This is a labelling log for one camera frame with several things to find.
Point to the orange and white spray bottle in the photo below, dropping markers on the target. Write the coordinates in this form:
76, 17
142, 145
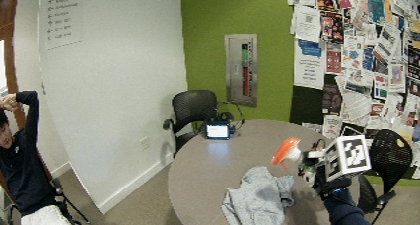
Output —
284, 150

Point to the white cube with black markers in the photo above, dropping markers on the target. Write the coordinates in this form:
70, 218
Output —
347, 156

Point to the grey cloth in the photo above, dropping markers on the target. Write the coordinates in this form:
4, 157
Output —
255, 198

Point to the black mesh office chair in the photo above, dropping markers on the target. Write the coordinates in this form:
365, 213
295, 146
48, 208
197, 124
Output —
391, 159
191, 106

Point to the small blue device with screen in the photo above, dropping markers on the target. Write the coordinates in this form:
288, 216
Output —
217, 131

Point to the red fire extinguisher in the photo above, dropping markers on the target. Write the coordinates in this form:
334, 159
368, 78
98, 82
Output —
244, 77

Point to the steel wall cabinet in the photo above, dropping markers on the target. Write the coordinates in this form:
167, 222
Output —
234, 70

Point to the wall of paper posters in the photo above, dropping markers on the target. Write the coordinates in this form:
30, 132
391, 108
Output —
363, 54

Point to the white wall outlet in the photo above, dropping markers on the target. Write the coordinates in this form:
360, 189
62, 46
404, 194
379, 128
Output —
143, 143

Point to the brown wooden door frame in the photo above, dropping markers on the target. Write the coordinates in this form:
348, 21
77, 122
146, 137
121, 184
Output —
9, 54

